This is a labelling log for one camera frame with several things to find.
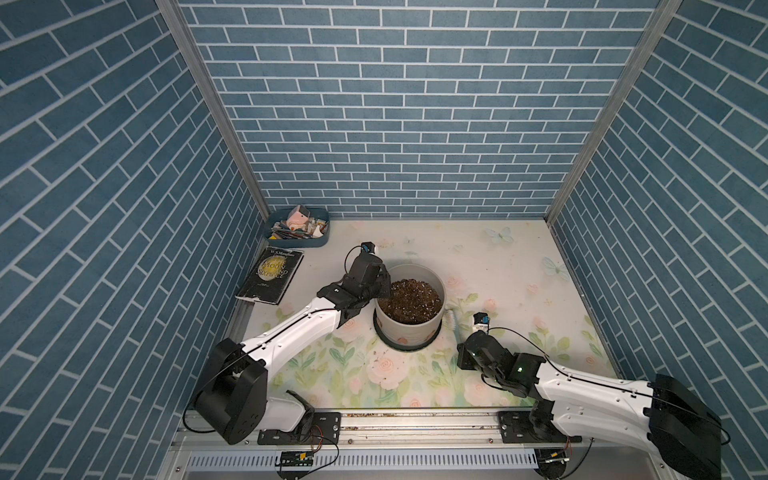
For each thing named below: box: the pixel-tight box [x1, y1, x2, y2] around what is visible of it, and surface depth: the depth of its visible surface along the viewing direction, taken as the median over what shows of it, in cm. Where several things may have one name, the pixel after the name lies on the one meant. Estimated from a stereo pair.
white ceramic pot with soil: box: [375, 263, 447, 346], surface depth 87 cm
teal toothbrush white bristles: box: [448, 309, 460, 344], surface depth 91 cm
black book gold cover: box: [235, 246, 305, 305], surface depth 104 cm
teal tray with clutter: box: [264, 204, 330, 248], surface depth 114 cm
